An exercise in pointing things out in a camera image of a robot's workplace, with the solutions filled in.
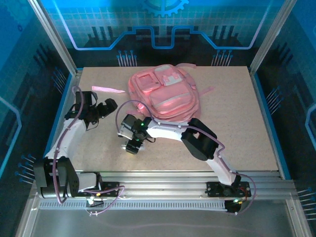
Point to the small clear packet white item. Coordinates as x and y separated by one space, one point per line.
143 148

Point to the pink backpack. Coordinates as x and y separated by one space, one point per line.
170 98

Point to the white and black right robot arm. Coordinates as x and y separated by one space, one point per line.
163 129

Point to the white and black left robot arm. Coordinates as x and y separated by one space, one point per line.
69 138

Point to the aluminium front beam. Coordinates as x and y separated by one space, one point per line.
160 184

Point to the grey metal front tray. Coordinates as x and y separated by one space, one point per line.
158 224

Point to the small black connector box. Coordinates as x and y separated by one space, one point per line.
232 207

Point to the aluminium table side rail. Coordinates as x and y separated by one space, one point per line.
261 98
75 82

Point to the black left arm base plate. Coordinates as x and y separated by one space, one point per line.
111 188

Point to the aluminium frame post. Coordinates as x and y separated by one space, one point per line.
56 37
270 37

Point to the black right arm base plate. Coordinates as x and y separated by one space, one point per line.
213 188

